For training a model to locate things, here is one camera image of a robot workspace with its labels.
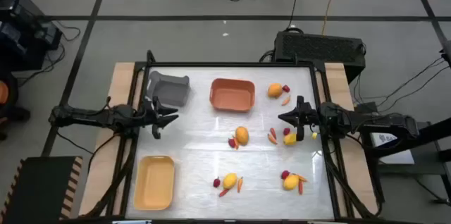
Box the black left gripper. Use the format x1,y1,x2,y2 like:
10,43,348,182
141,96,180,140

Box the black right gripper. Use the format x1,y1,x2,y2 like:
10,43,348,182
277,95,321,142

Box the yellow-orange toy mango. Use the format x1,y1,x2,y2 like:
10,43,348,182
234,125,250,147
283,174,300,192
266,82,284,99
283,132,299,147
222,173,238,190

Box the clear plastic bin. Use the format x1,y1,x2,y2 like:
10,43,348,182
145,70,192,108

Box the orange plastic basket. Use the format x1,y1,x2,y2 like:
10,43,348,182
209,77,257,113

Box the yellow plastic basket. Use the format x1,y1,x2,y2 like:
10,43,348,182
132,155,176,212

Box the light wooden board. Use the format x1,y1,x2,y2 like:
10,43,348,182
78,62,145,217
323,62,380,214

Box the black computer case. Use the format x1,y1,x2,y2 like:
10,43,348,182
273,30,366,84

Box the white printed paper sheet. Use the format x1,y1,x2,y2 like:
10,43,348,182
369,132,416,166

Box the black metal stand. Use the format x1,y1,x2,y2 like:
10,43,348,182
354,102,451,207

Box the black mat striped edge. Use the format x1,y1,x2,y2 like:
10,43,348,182
0,156,84,224

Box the orange and black round object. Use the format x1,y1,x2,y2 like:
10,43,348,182
0,67,32,140

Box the black equipment rack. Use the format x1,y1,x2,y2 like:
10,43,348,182
0,0,63,72

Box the black metal table frame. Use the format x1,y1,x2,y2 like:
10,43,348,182
118,49,380,224

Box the black cable bundle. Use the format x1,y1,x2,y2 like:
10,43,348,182
323,139,383,218
84,134,138,218

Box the yellow cable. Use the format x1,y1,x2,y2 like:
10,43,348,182
321,0,345,37

